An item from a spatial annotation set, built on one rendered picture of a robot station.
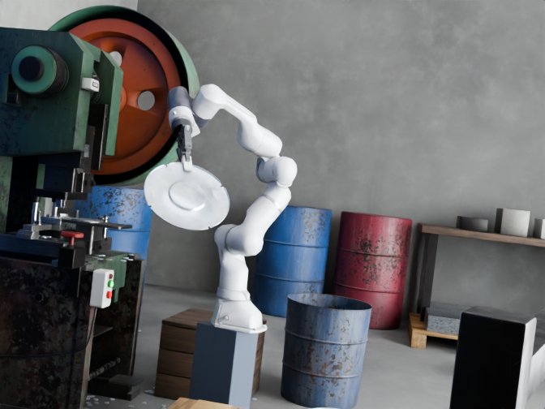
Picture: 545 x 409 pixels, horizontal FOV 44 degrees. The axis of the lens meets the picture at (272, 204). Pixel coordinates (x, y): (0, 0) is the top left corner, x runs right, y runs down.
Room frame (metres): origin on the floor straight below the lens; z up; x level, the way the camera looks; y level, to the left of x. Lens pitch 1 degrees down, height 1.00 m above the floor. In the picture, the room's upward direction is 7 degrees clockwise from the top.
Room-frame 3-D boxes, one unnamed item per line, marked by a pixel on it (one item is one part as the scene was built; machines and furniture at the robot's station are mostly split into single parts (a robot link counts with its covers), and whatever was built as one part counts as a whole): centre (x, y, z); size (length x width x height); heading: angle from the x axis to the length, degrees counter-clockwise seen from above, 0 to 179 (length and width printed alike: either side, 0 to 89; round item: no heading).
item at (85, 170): (2.74, 0.83, 1.04); 0.17 x 0.15 x 0.30; 80
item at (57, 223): (2.75, 0.87, 0.76); 0.15 x 0.09 x 0.05; 170
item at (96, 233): (2.72, 0.70, 0.72); 0.25 x 0.14 x 0.14; 80
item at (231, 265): (2.64, 0.14, 0.71); 0.18 x 0.11 x 0.25; 35
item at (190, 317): (3.15, 0.20, 0.18); 0.40 x 0.38 x 0.35; 77
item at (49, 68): (2.75, 0.87, 1.33); 0.67 x 0.18 x 0.18; 170
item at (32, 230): (2.58, 0.90, 0.76); 0.17 x 0.06 x 0.10; 170
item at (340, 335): (3.27, -0.33, 0.24); 0.42 x 0.42 x 0.48
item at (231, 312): (2.59, 0.08, 0.52); 0.22 x 0.19 x 0.14; 63
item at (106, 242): (2.75, 0.87, 0.68); 0.45 x 0.30 x 0.06; 170
